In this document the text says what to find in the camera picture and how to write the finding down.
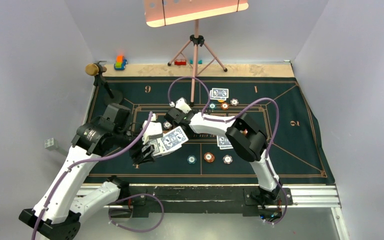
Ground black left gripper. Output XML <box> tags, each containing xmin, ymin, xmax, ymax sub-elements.
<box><xmin>113</xmin><ymin>119</ymin><xmax>156</xmax><ymax>164</ymax></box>

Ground blue playing card deck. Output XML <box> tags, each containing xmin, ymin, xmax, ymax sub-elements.
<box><xmin>149</xmin><ymin>126</ymin><xmax>189</xmax><ymax>158</ymax></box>

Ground green chips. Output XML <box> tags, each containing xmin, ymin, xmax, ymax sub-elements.
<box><xmin>208</xmin><ymin>102</ymin><xmax>217</xmax><ymax>110</ymax></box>

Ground green poker chip stack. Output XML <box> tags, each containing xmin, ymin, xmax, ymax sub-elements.
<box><xmin>187</xmin><ymin>155</ymin><xmax>197</xmax><ymax>164</ymax></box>

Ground blue backed playing card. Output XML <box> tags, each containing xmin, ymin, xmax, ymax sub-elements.
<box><xmin>216</xmin><ymin>136</ymin><xmax>232</xmax><ymax>147</ymax></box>

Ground red yellow poker chip stack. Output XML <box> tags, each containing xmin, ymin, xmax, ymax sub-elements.
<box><xmin>203</xmin><ymin>152</ymin><xmax>215</xmax><ymax>163</ymax></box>

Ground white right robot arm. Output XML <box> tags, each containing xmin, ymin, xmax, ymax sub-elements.
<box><xmin>164</xmin><ymin>107</ymin><xmax>282</xmax><ymax>204</ymax></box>

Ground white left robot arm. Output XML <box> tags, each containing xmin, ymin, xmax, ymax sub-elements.
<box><xmin>18</xmin><ymin>103</ymin><xmax>159</xmax><ymax>240</ymax></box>

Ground red toy block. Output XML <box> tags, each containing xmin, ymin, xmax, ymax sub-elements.
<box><xmin>174</xmin><ymin>59</ymin><xmax>187</xmax><ymax>66</ymax></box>

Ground teal toy block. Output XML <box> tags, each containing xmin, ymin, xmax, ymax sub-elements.
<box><xmin>189</xmin><ymin>59</ymin><xmax>203</xmax><ymax>65</ymax></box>

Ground colourful toy block car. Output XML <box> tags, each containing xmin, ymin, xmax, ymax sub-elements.
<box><xmin>113</xmin><ymin>55</ymin><xmax>128</xmax><ymax>71</ymax></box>

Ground grey toy brick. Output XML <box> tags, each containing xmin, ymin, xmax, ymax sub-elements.
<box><xmin>44</xmin><ymin>138</ymin><xmax>68</xmax><ymax>156</ymax></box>

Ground dark green poker mat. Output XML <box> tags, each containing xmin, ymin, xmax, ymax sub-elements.
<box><xmin>86</xmin><ymin>76</ymin><xmax>335</xmax><ymax>185</ymax></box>

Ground pink tripod music stand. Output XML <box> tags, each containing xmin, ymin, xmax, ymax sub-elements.
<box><xmin>143</xmin><ymin>0</ymin><xmax>249</xmax><ymax>105</ymax></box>

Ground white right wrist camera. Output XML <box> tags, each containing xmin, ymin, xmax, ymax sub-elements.
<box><xmin>175</xmin><ymin>97</ymin><xmax>192</xmax><ymax>114</ymax></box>

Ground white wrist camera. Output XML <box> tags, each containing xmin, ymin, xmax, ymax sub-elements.
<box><xmin>175</xmin><ymin>97</ymin><xmax>192</xmax><ymax>114</ymax></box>
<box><xmin>142</xmin><ymin>113</ymin><xmax>163</xmax><ymax>144</ymax></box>

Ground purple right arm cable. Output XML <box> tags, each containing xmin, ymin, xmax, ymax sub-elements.
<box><xmin>167</xmin><ymin>76</ymin><xmax>289</xmax><ymax>226</ymax></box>

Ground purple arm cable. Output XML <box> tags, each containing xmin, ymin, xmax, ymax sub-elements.
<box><xmin>167</xmin><ymin>76</ymin><xmax>289</xmax><ymax>226</ymax></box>
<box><xmin>30</xmin><ymin>111</ymin><xmax>165</xmax><ymax>240</ymax></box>

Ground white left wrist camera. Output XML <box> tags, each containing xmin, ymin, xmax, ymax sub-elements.
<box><xmin>142</xmin><ymin>113</ymin><xmax>163</xmax><ymax>144</ymax></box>

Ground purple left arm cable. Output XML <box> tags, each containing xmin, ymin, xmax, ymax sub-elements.
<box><xmin>30</xmin><ymin>111</ymin><xmax>165</xmax><ymax>240</ymax></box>

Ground aluminium frame rail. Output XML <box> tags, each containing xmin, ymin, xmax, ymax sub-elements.
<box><xmin>73</xmin><ymin>184</ymin><xmax>350</xmax><ymax>240</ymax></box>

